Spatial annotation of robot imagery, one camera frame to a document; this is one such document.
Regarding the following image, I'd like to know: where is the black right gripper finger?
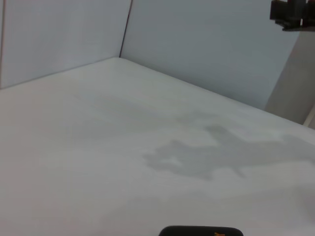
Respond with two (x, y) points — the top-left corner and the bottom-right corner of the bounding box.
(269, 0), (315, 32)

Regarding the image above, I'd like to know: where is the black glasses case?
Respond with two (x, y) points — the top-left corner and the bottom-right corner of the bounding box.
(158, 225), (244, 236)

